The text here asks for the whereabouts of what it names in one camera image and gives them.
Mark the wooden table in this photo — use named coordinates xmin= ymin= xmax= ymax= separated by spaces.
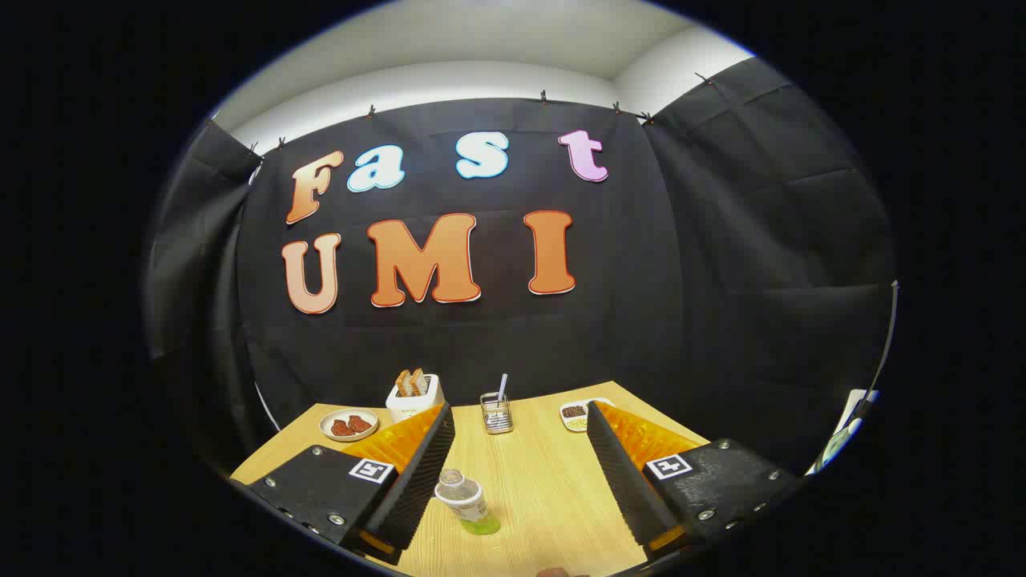
xmin=231 ymin=381 xmax=710 ymax=577

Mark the white toaster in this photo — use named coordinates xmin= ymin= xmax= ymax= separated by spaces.
xmin=386 ymin=373 xmax=446 ymax=423

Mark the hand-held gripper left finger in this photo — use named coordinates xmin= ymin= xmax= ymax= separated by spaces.
xmin=231 ymin=401 xmax=456 ymax=566

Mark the white dish with beans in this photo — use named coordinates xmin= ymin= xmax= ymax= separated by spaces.
xmin=559 ymin=398 xmax=614 ymax=433

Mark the clear plastic bottle green base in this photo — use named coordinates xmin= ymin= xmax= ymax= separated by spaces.
xmin=434 ymin=470 xmax=501 ymax=536

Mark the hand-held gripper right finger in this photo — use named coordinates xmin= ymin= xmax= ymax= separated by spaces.
xmin=587 ymin=401 xmax=802 ymax=555

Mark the small beige plate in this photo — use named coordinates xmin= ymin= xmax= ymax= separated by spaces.
xmin=319 ymin=409 xmax=379 ymax=442

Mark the white and green object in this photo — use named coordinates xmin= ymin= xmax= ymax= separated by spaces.
xmin=818 ymin=389 xmax=880 ymax=472

